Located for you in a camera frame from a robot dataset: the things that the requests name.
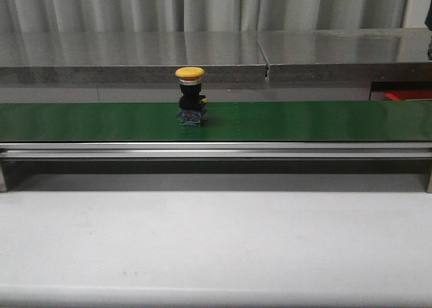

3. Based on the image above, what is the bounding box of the green conveyor belt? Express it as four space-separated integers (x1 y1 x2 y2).
1 101 431 142

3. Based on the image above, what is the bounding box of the red plastic tray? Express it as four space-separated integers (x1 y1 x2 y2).
385 90 432 101

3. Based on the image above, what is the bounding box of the conveyor support leg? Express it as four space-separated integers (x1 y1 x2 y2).
422 159 431 194
0 160 15 193

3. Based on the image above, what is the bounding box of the left conveyor support leg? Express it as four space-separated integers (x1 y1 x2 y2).
0 160 15 193

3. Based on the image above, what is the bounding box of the right conveyor support leg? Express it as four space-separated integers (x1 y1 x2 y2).
422 159 431 194

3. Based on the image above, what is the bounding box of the grey stone counter slab right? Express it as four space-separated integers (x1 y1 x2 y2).
257 28 431 83

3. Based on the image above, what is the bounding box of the grey pleated curtain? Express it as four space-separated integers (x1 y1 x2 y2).
1 0 405 32

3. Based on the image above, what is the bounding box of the grey stone counter slab left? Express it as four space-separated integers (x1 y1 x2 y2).
1 32 267 85

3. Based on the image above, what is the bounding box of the grey stone counter slab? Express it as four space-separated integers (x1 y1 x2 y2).
257 28 431 83
1 32 267 85

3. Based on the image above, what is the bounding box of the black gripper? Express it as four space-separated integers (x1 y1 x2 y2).
426 14 432 60

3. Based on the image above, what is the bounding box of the aluminium conveyor frame rail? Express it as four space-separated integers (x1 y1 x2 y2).
1 142 431 160

